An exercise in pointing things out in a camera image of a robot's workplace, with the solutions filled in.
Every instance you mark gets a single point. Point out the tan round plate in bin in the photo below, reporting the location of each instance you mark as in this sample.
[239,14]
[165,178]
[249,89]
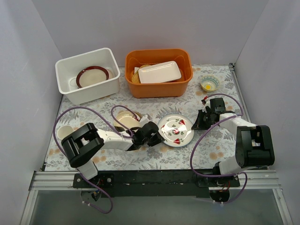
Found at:
[135,77]

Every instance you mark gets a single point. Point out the orange plastic bin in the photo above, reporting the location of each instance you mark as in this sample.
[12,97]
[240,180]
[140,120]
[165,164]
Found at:
[176,88]

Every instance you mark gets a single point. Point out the white ceramic mug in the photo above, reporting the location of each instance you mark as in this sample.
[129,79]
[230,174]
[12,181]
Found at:
[64,131]

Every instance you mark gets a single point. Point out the patterned small bowl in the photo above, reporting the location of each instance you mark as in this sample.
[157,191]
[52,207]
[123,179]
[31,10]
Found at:
[209,83]

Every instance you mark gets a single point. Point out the dark red rimmed plate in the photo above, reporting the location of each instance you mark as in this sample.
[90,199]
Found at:
[91,75]

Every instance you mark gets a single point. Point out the white plastic bin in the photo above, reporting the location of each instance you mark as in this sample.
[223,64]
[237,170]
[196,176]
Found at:
[68,69]

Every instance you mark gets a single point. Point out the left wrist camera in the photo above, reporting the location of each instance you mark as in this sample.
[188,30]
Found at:
[144,120]

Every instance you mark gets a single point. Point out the cream plate with black mark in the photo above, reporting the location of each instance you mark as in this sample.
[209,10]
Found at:
[125,120]

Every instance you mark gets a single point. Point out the floral table mat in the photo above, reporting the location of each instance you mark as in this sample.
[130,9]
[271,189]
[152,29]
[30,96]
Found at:
[217,145]

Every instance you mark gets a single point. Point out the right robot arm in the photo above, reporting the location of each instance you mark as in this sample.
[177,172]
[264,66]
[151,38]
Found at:
[253,147]

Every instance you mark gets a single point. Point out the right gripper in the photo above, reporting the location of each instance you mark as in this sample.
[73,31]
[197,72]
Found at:
[204,118]

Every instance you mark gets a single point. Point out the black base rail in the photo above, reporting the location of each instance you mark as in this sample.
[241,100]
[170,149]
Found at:
[155,183]

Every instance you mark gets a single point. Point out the white rectangular tray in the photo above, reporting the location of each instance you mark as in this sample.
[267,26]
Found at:
[159,73]

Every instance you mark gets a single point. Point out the pink plate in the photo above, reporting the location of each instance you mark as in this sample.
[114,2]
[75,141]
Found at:
[111,73]

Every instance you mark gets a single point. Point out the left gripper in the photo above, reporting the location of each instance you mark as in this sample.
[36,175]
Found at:
[148,138]

